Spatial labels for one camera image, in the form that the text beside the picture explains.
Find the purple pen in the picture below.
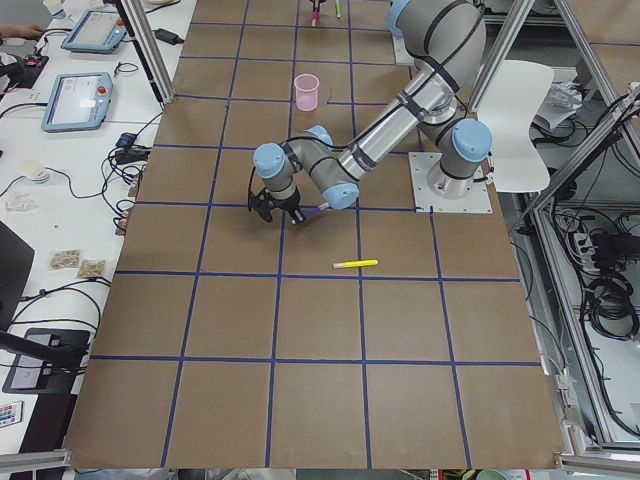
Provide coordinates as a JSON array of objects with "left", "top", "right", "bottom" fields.
[{"left": 304, "top": 202, "right": 330, "bottom": 220}]

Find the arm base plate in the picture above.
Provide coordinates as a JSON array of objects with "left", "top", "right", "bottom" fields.
[
  {"left": 392, "top": 35, "right": 414, "bottom": 66},
  {"left": 409, "top": 152, "right": 493, "bottom": 214}
]

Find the black power adapter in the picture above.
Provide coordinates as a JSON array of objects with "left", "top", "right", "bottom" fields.
[{"left": 153, "top": 28, "right": 184, "bottom": 45}]

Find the aluminium frame post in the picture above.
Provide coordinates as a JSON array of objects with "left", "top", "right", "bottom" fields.
[{"left": 114, "top": 0, "right": 175, "bottom": 105}]

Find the blue teach pendant far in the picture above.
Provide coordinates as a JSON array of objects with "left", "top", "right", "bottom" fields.
[{"left": 61, "top": 10, "right": 127, "bottom": 54}]

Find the blue teach pendant near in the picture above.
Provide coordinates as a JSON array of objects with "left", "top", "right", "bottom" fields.
[{"left": 41, "top": 72, "right": 113, "bottom": 133}]

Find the yellow pen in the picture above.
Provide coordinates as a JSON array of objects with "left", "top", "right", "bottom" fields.
[{"left": 332, "top": 259, "right": 379, "bottom": 269}]

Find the white chair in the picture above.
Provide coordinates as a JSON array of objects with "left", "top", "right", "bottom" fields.
[{"left": 477, "top": 60, "right": 554, "bottom": 193}]

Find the blue teach pendant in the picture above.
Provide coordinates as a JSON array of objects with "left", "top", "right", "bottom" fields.
[
  {"left": 41, "top": 72, "right": 113, "bottom": 133},
  {"left": 61, "top": 10, "right": 127, "bottom": 54}
]

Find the pink mesh cup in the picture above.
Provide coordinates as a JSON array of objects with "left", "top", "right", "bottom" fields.
[{"left": 293, "top": 73, "right": 320, "bottom": 112}]

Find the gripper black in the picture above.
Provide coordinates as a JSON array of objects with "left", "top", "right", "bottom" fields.
[{"left": 247, "top": 188, "right": 305, "bottom": 224}]

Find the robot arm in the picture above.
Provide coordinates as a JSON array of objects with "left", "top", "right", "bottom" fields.
[{"left": 247, "top": 1, "right": 493, "bottom": 224}]

